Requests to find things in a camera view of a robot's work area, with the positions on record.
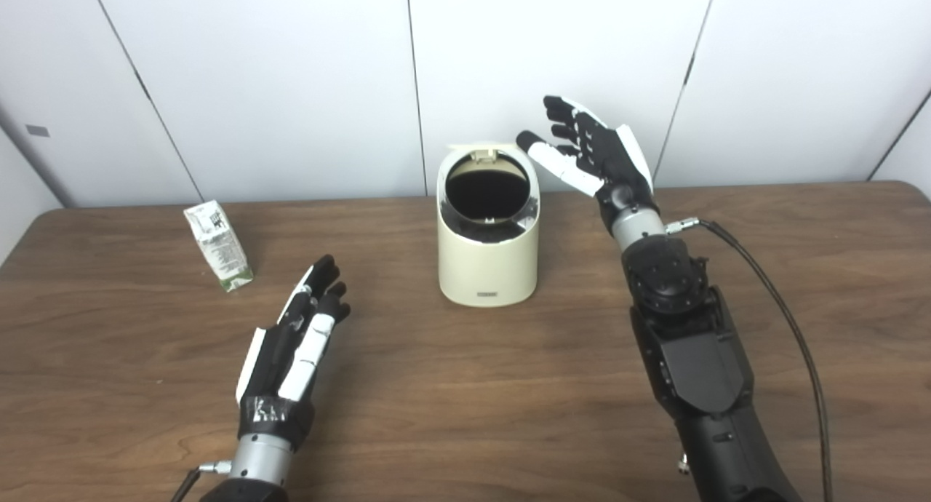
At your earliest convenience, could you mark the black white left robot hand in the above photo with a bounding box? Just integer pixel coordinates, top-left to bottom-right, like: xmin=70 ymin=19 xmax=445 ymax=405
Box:
xmin=235 ymin=254 xmax=351 ymax=452

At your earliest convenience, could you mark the cream round bin lid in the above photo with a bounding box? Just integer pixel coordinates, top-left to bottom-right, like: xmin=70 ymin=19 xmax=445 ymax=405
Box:
xmin=447 ymin=143 xmax=521 ymax=161

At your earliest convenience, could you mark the white green milk carton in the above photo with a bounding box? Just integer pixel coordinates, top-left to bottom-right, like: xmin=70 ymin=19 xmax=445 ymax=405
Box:
xmin=183 ymin=200 xmax=255 ymax=292

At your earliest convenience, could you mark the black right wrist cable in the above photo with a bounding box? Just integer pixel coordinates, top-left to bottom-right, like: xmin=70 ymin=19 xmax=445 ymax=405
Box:
xmin=666 ymin=217 xmax=834 ymax=502

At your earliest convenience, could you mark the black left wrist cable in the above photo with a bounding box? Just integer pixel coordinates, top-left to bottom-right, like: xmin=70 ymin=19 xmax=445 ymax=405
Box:
xmin=169 ymin=461 xmax=233 ymax=502

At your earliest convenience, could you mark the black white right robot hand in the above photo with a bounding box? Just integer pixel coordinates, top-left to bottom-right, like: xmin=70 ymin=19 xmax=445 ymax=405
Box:
xmin=516 ymin=95 xmax=655 ymax=234

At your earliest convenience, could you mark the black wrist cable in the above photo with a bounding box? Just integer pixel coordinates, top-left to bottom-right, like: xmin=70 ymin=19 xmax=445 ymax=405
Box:
xmin=169 ymin=461 xmax=233 ymax=502
xmin=666 ymin=217 xmax=834 ymax=502

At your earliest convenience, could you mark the cream-colored bin body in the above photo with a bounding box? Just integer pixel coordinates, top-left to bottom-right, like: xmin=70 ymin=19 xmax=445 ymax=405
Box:
xmin=436 ymin=144 xmax=541 ymax=308

